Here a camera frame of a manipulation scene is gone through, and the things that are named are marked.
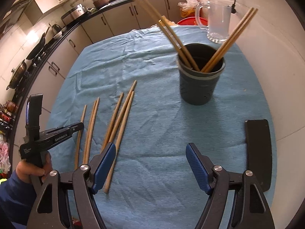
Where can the dark kettle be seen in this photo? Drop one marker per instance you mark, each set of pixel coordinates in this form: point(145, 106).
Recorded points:
point(55, 28)

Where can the black flat rectangular object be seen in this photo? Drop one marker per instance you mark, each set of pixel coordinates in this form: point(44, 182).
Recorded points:
point(258, 152)

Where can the silver rice cooker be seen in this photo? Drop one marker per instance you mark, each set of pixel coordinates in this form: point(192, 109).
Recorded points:
point(73, 12)

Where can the black frying pan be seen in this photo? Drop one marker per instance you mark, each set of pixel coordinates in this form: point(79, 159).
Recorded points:
point(35, 49)

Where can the black gas stove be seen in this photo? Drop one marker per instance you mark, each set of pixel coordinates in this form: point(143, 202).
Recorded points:
point(35, 63)

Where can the clear glass mug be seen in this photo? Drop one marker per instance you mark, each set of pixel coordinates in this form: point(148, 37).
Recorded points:
point(218, 21)

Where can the dark grey chopstick holder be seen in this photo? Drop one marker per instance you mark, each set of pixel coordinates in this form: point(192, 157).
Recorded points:
point(197, 88)

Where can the pink patterned plastic bag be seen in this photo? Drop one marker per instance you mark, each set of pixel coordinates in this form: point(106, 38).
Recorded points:
point(3, 152)

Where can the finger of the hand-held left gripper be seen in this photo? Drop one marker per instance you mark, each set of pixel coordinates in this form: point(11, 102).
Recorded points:
point(76, 127)

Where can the group of wooden chopsticks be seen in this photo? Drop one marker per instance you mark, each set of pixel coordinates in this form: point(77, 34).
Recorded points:
point(122, 128)

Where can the person's left hand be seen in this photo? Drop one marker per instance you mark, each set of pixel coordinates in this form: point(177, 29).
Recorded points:
point(28, 169)

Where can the blue table cloth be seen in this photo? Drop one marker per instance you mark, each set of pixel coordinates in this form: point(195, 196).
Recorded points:
point(154, 124)

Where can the brown cooking pot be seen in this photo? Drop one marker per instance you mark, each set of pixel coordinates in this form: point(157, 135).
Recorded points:
point(100, 2)

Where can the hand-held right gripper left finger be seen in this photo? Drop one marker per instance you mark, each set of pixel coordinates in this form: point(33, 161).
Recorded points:
point(104, 164)

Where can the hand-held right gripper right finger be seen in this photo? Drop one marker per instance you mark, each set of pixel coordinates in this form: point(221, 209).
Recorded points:
point(197, 167)

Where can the large red basin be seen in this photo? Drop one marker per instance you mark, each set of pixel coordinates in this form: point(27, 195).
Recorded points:
point(190, 21)

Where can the grey range hood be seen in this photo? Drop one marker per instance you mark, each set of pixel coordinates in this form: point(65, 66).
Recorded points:
point(16, 12)

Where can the white bowl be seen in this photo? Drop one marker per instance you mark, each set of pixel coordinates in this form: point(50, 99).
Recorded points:
point(58, 36)

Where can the steel wok with glass lid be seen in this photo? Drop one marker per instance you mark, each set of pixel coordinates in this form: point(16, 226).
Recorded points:
point(17, 75)

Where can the person's left forearm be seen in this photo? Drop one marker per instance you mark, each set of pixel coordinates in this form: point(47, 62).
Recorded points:
point(16, 195)

